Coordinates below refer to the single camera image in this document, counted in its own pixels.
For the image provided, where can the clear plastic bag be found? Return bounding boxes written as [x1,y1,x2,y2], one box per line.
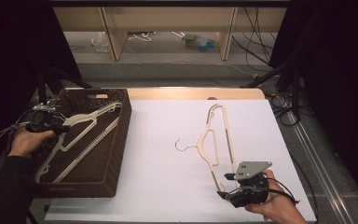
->
[90,31,110,53]

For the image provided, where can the light wooden table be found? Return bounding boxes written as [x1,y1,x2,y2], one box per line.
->
[126,88,266,101]

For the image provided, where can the white table mat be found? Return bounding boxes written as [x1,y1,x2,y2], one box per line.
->
[45,98,318,223]

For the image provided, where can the coiled white cord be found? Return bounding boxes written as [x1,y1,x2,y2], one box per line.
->
[128,31,157,42]

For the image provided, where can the beige wooden shelf unit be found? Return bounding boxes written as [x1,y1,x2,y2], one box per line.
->
[52,6,288,62]

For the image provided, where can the person's right hand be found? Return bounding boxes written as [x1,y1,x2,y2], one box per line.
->
[244,168,307,224]

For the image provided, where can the black curtain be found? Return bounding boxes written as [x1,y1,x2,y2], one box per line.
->
[268,0,358,213]
[0,0,83,185]

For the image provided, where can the brown woven basket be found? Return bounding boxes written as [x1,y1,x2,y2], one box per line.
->
[32,88,132,199]

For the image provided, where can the left gripper grey cable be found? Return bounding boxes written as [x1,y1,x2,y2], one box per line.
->
[0,107,36,144]

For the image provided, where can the black floor cable bundle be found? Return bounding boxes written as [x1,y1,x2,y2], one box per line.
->
[266,91,303,128]

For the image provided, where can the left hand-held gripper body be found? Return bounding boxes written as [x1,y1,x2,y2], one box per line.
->
[24,102,61,134]

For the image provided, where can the metal floor rail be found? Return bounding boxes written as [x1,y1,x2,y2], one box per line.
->
[286,111,357,224]

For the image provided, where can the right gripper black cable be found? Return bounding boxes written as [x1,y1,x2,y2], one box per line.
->
[266,177,301,207]

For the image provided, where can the cream wooden hanger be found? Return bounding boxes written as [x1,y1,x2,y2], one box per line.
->
[55,104,121,153]
[174,103,244,193]
[34,102,124,185]

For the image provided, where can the black tripod stand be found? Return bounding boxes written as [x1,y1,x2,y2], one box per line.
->
[36,64,93,106]
[241,60,303,121]

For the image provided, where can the colourful toy pile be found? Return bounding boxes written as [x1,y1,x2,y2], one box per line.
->
[182,32,221,53]

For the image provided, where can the hanging black cables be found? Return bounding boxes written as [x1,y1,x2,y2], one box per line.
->
[231,7,278,75]

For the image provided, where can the person's left hand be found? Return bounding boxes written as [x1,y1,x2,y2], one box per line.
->
[8,125,58,159]

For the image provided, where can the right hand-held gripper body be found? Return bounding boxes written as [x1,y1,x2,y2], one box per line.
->
[229,161,273,209]

